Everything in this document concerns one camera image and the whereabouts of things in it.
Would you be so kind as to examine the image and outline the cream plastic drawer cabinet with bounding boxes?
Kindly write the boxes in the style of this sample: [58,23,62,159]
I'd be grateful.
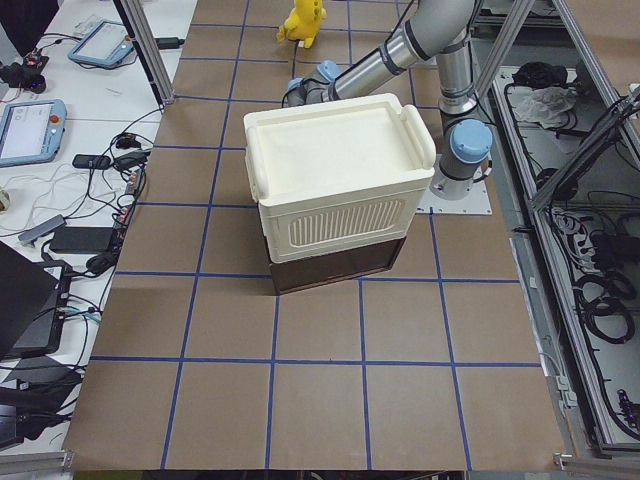
[244,94,436,263]

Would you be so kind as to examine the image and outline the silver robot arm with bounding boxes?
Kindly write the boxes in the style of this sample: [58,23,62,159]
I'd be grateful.
[283,1,493,201]

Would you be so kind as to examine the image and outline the dark brown wooden box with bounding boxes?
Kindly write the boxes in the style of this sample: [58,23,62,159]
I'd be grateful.
[267,237,406,295]

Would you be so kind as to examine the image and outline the yellow plush penguin toy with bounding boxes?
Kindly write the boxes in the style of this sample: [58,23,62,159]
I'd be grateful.
[276,0,327,49]

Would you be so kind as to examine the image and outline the black phone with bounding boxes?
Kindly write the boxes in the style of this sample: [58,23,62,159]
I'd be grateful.
[72,154,111,170]

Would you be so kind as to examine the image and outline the large black power brick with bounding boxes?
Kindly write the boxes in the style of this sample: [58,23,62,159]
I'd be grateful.
[50,226,113,254]

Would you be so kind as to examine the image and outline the black power adapter brick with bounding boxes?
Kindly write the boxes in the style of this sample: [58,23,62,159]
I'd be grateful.
[155,37,185,50]

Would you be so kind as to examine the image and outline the white crumpled cloth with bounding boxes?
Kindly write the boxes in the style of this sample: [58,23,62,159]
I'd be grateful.
[514,86,576,128]

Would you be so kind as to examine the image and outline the far blue teach pendant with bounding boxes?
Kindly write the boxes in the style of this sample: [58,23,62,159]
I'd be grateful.
[67,20,134,69]

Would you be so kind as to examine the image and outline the blue teach pendant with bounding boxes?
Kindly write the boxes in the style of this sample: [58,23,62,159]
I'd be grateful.
[1,99,67,168]
[67,20,134,69]

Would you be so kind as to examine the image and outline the black laptop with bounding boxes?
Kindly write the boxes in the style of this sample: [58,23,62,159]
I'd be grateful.
[1,244,71,360]

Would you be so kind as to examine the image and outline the near blue teach pendant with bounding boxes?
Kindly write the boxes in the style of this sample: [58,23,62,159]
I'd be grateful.
[1,99,67,168]

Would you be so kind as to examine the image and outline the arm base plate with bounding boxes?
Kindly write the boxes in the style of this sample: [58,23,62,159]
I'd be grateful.
[416,154,493,216]

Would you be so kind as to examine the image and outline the aluminium frame post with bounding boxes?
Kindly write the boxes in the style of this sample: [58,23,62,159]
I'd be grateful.
[113,0,174,108]

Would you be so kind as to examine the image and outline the black coiled cables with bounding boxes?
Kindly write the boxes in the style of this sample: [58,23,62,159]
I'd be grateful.
[572,274,639,346]

